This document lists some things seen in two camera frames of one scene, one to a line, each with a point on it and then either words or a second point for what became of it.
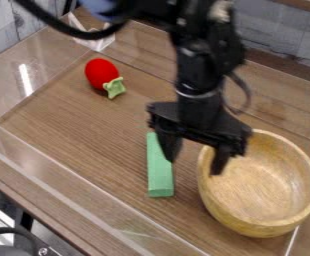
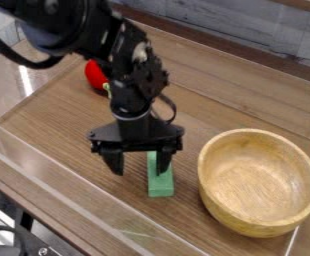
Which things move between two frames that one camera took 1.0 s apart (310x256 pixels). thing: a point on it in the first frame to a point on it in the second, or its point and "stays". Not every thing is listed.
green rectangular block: [159, 169] stays
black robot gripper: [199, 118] to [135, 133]
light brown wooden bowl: [263, 189] stays
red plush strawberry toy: [101, 74] stays
